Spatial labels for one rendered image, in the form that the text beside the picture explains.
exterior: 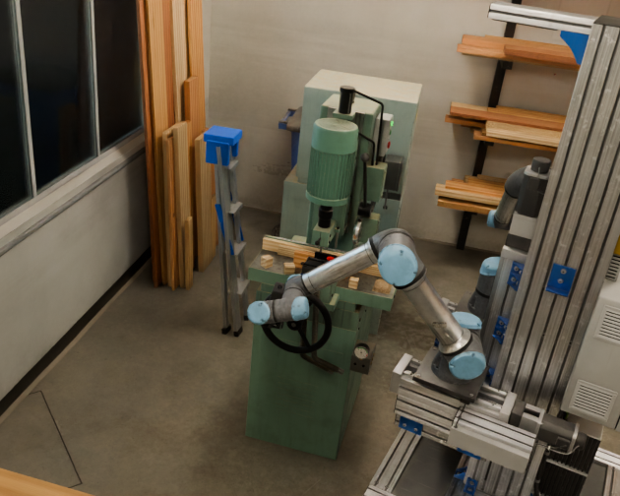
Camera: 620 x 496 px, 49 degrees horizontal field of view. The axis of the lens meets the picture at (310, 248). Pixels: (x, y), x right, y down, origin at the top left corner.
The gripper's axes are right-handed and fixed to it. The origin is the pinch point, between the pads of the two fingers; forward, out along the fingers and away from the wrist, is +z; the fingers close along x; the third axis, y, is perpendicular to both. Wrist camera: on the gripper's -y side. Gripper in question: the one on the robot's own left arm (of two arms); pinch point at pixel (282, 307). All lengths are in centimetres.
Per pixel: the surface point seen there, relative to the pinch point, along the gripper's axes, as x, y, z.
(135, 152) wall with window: -135, -68, 121
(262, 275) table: -16.0, -10.4, 21.6
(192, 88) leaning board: -114, -115, 135
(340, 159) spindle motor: 10, -59, 4
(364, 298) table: 27.0, -9.3, 22.4
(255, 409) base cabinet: -16, 50, 57
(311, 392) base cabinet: 9, 35, 48
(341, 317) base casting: 18.4, 0.1, 27.9
